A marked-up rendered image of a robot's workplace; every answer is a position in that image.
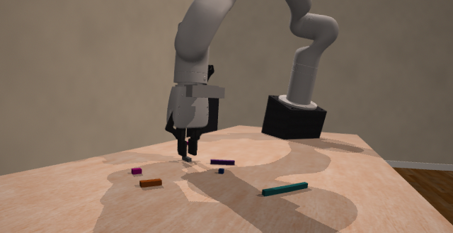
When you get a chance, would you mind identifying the orange rod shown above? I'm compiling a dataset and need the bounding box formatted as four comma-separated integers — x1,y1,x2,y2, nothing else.
139,178,162,188

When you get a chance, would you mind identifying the turquoise rod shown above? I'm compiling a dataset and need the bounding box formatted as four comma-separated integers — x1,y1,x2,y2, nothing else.
262,182,308,196

